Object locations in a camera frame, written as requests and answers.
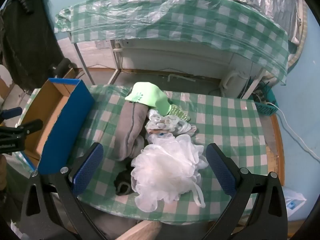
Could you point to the white sock with blue print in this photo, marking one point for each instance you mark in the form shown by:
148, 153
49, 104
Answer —
170, 125

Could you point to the blue cardboard box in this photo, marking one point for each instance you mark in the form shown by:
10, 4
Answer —
72, 120

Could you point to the grey towel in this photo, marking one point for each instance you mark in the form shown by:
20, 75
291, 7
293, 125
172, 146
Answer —
127, 130

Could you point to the green checked tablecloth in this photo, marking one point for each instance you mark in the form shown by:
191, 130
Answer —
225, 120

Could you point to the white plastic bag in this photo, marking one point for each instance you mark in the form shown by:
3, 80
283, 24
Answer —
295, 202

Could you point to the light wooden board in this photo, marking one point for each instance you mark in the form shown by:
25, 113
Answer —
140, 231

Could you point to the brown cardboard piece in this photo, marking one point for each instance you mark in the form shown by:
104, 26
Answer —
70, 73

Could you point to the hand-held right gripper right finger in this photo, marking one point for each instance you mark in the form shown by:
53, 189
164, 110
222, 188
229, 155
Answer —
220, 170

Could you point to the dark hanging garment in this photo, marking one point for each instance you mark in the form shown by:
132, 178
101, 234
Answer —
25, 42

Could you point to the white power socket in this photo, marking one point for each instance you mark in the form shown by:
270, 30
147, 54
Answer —
116, 44

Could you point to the teal plastic basket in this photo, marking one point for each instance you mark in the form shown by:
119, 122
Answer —
266, 108

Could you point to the metal table leg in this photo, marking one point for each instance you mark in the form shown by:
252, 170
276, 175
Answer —
253, 83
83, 63

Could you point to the dark grey sock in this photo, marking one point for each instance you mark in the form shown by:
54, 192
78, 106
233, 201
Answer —
122, 181

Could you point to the green checked plastic table cover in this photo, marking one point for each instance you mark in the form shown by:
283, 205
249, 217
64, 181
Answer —
187, 25

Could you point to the white plastic jug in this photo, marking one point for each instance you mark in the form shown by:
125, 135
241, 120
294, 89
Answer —
235, 82

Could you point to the black cylinder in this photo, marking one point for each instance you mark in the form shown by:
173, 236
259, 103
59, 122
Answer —
63, 66

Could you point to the silver foil cover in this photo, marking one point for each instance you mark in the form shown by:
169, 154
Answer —
262, 0

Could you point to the light green sock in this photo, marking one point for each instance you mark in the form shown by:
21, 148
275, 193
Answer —
147, 97

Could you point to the white mesh bath pouf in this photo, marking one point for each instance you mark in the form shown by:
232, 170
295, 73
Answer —
165, 170

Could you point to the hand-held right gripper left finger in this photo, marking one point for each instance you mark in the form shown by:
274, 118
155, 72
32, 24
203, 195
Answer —
88, 168

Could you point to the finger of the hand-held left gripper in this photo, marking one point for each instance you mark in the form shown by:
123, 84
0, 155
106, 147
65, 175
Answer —
12, 112
27, 128

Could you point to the green glitter scouring pad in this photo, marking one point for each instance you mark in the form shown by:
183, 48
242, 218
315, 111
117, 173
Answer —
178, 112

